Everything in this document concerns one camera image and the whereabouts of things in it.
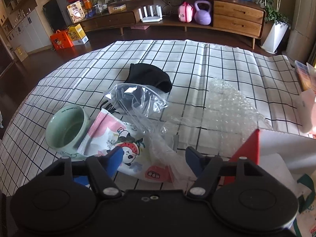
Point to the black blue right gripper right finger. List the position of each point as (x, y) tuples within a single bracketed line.
[(207, 171)]

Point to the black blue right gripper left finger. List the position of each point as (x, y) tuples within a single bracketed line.
[(100, 172)]

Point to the panda print pouch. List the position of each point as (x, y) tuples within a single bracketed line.
[(108, 132)]

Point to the clear bubble wrap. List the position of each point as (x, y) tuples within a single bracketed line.
[(217, 121)]

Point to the clear zip bag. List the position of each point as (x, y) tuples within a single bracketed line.
[(142, 106)]

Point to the black fabric cap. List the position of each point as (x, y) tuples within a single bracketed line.
[(147, 74)]

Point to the mint green ceramic mug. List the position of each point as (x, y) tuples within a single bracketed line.
[(66, 130)]

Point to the white black checked tablecloth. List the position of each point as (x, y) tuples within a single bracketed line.
[(269, 83)]

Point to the red white cardboard box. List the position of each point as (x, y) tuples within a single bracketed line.
[(276, 156)]

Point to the orange gift box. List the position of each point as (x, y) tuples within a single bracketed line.
[(60, 40)]

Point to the yellow carton box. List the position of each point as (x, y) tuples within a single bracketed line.
[(77, 35)]

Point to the stack of colourful books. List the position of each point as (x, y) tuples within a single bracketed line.
[(306, 75)]

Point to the purple kettlebell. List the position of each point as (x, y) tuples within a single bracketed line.
[(202, 17)]

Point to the wooden tv cabinet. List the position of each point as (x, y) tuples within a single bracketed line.
[(232, 16)]

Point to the pink small bag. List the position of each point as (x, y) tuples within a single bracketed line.
[(185, 12)]

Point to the white router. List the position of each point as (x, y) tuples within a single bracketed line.
[(150, 14)]

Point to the potted green plant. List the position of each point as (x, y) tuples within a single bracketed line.
[(280, 23)]

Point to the black mini fridge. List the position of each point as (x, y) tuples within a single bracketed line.
[(57, 14)]

